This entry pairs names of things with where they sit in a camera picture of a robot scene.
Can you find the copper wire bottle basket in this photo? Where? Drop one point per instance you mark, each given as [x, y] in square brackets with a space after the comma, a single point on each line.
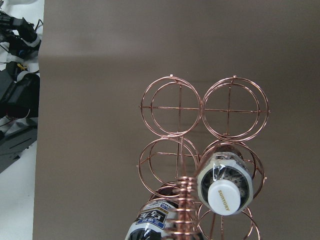
[232, 111]

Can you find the tea bottle white cap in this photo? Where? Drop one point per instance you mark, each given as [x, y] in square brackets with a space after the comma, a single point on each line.
[224, 183]

